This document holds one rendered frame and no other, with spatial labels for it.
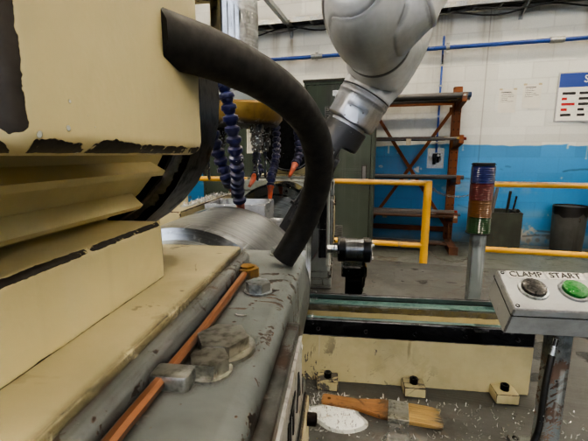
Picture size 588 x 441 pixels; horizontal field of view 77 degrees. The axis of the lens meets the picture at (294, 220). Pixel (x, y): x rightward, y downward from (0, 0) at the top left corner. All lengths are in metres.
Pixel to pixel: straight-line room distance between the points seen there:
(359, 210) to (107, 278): 3.65
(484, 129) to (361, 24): 5.31
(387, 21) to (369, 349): 0.55
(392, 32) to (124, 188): 0.39
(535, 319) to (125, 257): 0.50
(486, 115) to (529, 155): 0.77
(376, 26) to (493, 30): 5.49
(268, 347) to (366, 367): 0.62
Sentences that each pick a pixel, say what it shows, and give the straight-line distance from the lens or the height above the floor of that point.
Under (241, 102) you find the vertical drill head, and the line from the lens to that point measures 0.68.
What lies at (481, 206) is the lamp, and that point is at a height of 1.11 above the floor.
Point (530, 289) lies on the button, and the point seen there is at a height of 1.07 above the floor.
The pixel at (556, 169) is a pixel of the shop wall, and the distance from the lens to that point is 6.00.
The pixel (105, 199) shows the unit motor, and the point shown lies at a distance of 0.20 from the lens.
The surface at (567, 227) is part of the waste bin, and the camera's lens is 5.70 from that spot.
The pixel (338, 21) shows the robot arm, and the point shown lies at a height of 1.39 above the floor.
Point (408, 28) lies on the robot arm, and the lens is 0.52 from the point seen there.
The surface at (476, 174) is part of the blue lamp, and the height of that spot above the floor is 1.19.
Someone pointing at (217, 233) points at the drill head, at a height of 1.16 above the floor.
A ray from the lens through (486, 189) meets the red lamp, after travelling 1.08.
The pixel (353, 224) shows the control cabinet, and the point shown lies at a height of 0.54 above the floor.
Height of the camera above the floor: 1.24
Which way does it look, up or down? 10 degrees down
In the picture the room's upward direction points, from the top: straight up
